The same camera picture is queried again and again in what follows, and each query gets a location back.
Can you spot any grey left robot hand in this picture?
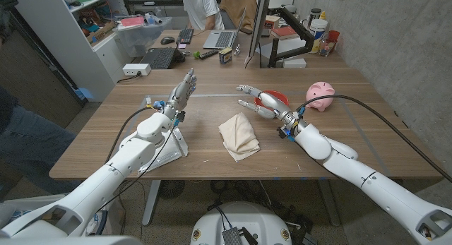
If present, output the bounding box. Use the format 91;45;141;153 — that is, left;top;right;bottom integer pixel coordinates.
164;68;198;115

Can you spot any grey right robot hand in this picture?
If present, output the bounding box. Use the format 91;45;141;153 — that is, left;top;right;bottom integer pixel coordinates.
236;84;294;121

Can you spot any red bowl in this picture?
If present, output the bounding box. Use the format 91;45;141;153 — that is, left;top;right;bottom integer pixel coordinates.
254;90;290;110

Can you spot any beige folded cheesecloth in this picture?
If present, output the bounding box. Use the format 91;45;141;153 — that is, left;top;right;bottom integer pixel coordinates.
218;112;261;163

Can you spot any pink piggy bank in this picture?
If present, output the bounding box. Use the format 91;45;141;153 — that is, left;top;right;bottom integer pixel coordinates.
305;81;336;113

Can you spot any black laptop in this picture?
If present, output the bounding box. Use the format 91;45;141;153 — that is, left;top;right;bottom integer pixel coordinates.
139;47;186;70

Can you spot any flat white box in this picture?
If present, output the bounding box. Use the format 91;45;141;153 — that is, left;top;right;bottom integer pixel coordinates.
282;57;307;69

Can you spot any black remote control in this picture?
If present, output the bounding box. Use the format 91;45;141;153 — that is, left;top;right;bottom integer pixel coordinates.
198;49;220;61

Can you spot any white power strip box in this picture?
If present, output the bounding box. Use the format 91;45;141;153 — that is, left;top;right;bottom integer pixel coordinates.
121;63;152;77

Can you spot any small black keyboard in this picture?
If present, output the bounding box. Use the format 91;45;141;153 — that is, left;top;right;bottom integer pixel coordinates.
176;28;195;45

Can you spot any yellow card box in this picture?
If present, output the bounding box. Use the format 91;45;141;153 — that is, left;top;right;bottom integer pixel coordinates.
218;47;233;65

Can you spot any silver laptop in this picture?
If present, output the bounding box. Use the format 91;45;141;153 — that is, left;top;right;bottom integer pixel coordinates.
202;6;247;50

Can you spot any clear plastic storage bin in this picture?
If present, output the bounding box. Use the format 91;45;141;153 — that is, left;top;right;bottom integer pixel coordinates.
114;17;173;58

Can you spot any red book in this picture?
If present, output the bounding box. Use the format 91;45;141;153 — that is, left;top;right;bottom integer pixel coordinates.
270;25;300;40

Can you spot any clear glass jar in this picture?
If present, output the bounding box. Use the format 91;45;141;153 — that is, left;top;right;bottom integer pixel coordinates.
319;38;335;58

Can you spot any white plastic tub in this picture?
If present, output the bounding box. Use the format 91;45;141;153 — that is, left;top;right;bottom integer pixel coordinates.
309;18;329;54

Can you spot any person in white t-shirt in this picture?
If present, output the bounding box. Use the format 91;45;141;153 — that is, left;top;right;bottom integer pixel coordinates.
180;0;225;30

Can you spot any black computer monitor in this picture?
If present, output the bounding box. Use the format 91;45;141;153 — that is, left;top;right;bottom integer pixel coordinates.
246;0;271;59

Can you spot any black floor fan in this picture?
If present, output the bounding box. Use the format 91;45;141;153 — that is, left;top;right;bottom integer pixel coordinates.
157;180;186;200

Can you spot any black-lidded jar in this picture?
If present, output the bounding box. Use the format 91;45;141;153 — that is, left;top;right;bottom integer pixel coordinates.
308;8;323;29

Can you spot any brown jacket on chair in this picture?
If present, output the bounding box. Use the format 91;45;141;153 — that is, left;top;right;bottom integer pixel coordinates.
219;0;258;31

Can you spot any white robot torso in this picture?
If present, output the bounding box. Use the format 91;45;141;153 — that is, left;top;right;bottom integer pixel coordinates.
190;201;293;245

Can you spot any white shelf cabinet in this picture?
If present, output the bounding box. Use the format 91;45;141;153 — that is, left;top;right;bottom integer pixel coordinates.
19;0;130;103

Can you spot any person in blue jeans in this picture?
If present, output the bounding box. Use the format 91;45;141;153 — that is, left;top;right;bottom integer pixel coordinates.
0;0;84;196

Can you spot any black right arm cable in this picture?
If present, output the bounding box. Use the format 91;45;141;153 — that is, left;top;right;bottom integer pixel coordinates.
296;94;452;184

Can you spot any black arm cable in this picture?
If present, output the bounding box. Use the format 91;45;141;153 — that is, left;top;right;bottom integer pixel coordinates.
105;106;160;165
296;94;452;184

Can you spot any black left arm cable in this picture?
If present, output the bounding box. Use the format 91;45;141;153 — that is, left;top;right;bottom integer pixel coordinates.
105;106;160;165

